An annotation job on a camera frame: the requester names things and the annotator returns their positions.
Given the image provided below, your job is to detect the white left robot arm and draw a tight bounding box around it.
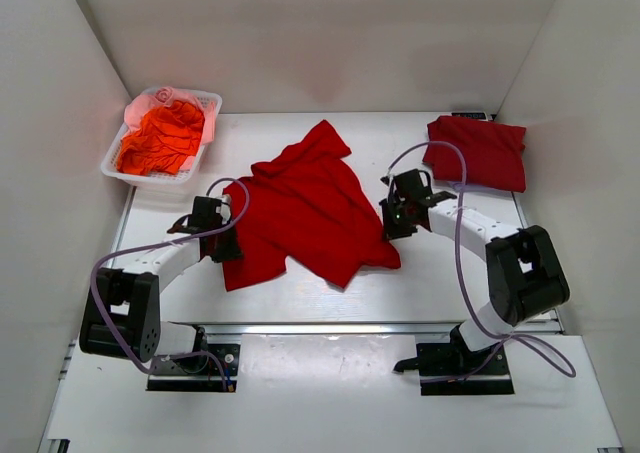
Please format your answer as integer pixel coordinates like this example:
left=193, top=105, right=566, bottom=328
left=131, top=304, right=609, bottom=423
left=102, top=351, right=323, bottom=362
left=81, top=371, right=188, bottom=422
left=79, top=194, right=243, bottom=365

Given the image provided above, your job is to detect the bright red t shirt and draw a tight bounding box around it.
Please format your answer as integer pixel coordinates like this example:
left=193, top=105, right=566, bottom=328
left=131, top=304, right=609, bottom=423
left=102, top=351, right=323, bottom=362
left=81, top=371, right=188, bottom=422
left=223, top=120, right=401, bottom=291

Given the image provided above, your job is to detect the pink t shirt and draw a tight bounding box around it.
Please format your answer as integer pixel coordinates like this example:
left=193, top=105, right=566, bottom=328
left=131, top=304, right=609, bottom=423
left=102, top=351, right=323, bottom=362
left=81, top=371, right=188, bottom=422
left=123, top=86, right=219, bottom=172

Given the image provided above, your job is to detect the folded dark red t shirt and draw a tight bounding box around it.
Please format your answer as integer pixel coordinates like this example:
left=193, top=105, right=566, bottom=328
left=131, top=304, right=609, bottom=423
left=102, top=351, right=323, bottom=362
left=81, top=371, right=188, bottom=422
left=423, top=116, right=526, bottom=193

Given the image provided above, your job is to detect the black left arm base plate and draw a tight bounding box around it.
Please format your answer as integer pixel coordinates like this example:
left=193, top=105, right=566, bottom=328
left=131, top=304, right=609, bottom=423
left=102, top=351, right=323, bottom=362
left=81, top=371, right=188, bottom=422
left=146, top=326, right=241, bottom=393

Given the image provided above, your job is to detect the white plastic laundry basket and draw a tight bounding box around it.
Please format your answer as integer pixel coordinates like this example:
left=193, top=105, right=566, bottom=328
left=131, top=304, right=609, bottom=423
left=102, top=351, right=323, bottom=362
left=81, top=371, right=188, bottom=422
left=101, top=86, right=222, bottom=189

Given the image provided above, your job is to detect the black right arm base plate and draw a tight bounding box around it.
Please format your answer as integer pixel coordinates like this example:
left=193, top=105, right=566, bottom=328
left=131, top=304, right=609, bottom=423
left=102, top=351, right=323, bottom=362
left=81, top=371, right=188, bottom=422
left=392, top=334, right=515, bottom=396

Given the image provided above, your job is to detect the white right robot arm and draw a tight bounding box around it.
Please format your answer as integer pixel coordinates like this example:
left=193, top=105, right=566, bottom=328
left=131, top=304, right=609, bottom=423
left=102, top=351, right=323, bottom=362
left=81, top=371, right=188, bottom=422
left=380, top=169, right=570, bottom=356

